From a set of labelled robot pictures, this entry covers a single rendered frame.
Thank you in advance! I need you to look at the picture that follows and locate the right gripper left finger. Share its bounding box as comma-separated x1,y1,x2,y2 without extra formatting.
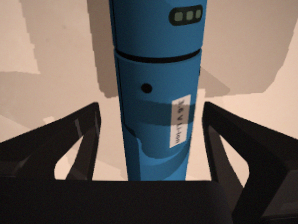
0,102,101,180

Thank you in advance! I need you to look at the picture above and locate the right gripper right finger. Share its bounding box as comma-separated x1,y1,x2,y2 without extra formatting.
202,101,298,224

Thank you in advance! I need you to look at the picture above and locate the blue electric screwdriver barrel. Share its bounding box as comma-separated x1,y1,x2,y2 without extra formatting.
109,0,207,181

